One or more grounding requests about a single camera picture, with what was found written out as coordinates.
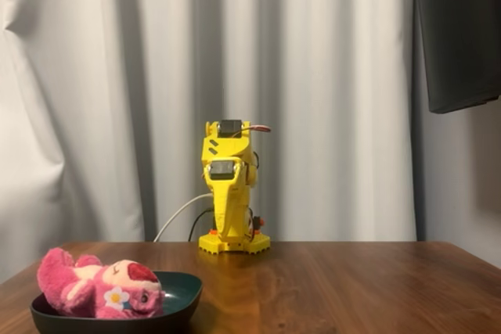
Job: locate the yellow gripper black motor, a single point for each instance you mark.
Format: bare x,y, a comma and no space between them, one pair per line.
224,193

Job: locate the pink strawberry bear plush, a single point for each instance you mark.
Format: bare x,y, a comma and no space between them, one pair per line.
78,291

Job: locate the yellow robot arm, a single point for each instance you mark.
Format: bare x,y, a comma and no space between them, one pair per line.
211,244

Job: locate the orange black table clamp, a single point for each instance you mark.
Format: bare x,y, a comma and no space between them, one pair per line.
258,224
212,231

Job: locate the dark teal square plate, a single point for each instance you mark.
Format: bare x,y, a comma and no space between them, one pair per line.
180,291

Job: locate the white curtain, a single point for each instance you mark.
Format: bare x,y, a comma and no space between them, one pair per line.
117,76

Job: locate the black hanging panel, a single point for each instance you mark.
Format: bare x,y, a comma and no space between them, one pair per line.
458,36

